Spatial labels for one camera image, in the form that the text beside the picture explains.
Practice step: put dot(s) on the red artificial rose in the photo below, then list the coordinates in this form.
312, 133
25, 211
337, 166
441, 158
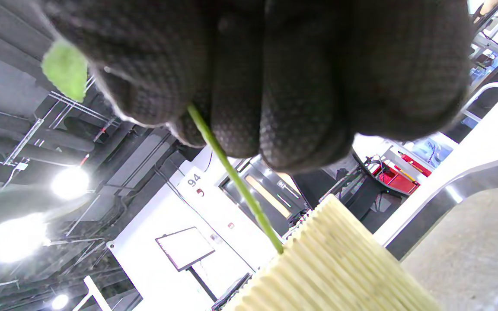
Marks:
231, 172

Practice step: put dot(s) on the dark brown plastic tray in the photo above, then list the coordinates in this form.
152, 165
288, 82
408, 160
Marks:
469, 242

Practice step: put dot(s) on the red tool cart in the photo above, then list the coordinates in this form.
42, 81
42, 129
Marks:
398, 179

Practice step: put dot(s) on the small round ceiling lamp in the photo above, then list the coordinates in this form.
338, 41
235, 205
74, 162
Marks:
60, 301

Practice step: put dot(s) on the person's right hand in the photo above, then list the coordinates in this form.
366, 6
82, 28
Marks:
296, 77

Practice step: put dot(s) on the white screen on stand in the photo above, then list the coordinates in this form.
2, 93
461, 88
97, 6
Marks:
184, 248

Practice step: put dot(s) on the white rolling cart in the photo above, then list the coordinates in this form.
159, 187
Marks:
480, 93

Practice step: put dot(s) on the long bright ceiling lamp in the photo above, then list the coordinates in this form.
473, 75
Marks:
20, 237

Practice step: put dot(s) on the yellow ribbed flower pot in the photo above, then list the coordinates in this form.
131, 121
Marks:
331, 268

